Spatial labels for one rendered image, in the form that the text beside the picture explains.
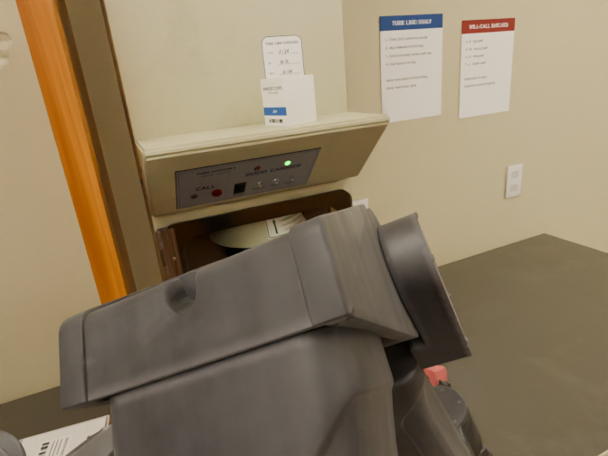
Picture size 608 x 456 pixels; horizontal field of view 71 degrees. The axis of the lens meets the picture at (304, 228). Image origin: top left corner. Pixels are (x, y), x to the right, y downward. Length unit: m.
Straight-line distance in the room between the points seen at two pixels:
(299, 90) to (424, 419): 0.43
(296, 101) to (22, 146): 0.65
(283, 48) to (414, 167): 0.79
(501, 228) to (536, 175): 0.23
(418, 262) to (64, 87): 0.42
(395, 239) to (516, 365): 0.92
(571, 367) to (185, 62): 0.95
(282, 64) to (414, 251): 0.51
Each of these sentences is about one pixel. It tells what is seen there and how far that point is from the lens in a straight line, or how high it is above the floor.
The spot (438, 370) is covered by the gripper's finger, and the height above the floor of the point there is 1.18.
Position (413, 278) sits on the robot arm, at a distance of 0.17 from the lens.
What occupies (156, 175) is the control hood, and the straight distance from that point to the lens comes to 0.52.
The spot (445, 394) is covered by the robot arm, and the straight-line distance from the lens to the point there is 0.50.
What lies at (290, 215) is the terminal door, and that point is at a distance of 0.67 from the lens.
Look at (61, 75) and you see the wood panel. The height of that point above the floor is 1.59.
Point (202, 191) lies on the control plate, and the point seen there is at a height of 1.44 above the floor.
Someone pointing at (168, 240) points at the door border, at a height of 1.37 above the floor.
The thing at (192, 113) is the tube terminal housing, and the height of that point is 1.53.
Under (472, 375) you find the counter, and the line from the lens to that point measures 1.02.
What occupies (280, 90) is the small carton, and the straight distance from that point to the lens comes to 0.56.
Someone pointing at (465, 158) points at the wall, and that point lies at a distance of 1.48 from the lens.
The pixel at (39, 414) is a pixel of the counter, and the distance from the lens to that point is 1.14.
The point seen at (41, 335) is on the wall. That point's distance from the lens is 1.18.
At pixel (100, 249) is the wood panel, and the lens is 0.54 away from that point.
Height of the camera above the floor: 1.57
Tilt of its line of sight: 20 degrees down
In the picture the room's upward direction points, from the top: 5 degrees counter-clockwise
